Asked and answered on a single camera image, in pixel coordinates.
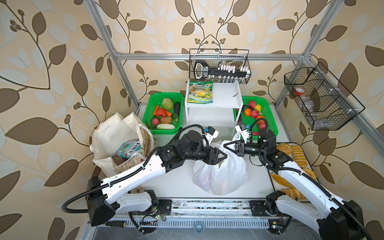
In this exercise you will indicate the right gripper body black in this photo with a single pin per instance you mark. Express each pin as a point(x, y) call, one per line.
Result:
point(252, 149)

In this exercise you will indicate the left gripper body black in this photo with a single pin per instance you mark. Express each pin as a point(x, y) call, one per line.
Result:
point(199, 153)

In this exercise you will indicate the white plastic grocery bag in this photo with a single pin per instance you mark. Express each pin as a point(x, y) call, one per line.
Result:
point(221, 179)

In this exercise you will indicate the Fox's candy bag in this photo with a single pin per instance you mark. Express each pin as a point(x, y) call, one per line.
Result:
point(128, 149)

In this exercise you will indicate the cream floral tote bag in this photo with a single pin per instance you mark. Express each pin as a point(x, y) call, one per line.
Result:
point(108, 137)

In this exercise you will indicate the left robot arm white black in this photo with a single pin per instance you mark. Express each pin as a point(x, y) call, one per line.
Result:
point(104, 198)

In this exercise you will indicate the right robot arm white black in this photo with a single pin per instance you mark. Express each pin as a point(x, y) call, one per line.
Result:
point(330, 216)

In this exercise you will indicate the croissant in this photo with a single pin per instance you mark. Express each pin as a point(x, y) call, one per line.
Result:
point(286, 148)

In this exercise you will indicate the red apple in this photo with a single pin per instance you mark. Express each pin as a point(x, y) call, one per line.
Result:
point(262, 125)

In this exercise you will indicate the black bread tray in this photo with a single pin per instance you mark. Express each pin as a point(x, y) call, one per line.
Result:
point(285, 186)

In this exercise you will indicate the sliced bread loaf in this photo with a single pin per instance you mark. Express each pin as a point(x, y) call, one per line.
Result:
point(299, 156)

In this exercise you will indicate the pink red peach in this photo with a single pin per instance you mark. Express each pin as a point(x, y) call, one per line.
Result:
point(255, 114)

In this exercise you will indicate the white radish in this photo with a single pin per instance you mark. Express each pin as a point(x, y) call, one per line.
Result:
point(165, 127)

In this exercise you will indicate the brown potato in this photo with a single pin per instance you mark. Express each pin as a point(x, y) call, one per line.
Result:
point(166, 120)

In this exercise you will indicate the small orange persimmon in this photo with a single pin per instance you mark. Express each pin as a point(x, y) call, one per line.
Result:
point(247, 112)

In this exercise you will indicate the right green plastic basket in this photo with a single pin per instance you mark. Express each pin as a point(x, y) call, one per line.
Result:
point(255, 108)

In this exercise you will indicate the green plastic basket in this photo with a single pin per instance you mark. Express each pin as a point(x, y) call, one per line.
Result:
point(156, 99)
point(255, 108)

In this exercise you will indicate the left green plastic basket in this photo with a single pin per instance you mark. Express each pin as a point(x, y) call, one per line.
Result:
point(156, 99)

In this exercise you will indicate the dark purple eggplant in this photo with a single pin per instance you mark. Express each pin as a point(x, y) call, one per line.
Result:
point(177, 108)

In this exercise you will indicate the red radish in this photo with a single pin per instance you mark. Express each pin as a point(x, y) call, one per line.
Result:
point(155, 121)

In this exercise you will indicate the red tomato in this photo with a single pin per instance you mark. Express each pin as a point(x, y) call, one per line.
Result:
point(162, 113)

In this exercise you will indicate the orange carrot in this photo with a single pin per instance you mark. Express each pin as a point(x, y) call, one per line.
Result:
point(155, 111)

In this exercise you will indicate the green cabbage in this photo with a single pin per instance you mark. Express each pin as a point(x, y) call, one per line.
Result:
point(167, 104)

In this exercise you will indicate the white two-tier shelf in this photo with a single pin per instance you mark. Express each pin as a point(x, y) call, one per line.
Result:
point(227, 98)

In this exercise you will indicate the yellow green snack bag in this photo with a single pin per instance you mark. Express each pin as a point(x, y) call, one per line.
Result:
point(201, 92)

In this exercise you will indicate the plastic bottle red cap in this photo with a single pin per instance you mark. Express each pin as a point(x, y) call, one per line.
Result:
point(304, 102)

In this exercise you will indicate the yellow black screwdriver left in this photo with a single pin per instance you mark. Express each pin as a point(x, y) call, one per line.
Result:
point(116, 224)

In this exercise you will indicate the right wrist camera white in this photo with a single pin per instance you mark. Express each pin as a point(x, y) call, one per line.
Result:
point(242, 129)

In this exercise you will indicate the right black wire basket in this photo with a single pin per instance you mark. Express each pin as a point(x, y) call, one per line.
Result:
point(335, 105)

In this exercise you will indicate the black wire basket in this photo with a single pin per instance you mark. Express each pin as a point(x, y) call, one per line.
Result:
point(335, 105)
point(217, 56)

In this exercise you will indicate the back black wire basket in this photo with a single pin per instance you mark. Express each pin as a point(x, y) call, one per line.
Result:
point(217, 56)

